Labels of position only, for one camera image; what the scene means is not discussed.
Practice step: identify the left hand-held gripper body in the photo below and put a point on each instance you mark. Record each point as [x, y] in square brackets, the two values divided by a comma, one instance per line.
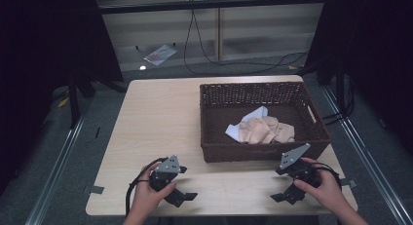
[168, 166]

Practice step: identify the person's left hand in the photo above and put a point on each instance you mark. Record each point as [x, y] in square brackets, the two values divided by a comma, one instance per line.
[144, 195]

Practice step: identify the yellow tape piece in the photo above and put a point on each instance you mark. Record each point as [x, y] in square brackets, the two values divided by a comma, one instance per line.
[292, 67]
[63, 102]

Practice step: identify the beige cloth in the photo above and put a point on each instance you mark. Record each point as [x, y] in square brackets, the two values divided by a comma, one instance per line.
[259, 131]

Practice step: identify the black horizontal bar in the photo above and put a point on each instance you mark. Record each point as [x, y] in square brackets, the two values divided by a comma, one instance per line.
[211, 4]

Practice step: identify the white and red paper sheet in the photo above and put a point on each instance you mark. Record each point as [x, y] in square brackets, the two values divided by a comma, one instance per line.
[160, 55]

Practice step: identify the black metal stand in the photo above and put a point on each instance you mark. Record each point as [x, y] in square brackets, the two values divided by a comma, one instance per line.
[74, 101]
[339, 85]

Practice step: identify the black curtain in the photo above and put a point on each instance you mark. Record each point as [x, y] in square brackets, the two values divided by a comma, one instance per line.
[48, 56]
[376, 56]

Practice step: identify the person's right hand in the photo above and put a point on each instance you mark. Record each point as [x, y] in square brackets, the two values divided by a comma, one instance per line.
[328, 191]

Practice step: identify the brown wicker basket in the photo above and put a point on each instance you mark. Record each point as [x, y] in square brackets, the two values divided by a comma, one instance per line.
[214, 121]

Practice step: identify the metal floor rail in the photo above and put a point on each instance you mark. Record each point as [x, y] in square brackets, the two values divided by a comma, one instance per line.
[53, 179]
[367, 157]

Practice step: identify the white cloth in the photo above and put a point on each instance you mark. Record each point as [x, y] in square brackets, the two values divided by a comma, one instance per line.
[255, 114]

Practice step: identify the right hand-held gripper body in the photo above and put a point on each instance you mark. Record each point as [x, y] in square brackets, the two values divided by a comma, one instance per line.
[293, 157]

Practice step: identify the grey tape strip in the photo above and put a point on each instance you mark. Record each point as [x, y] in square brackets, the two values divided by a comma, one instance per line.
[349, 183]
[96, 189]

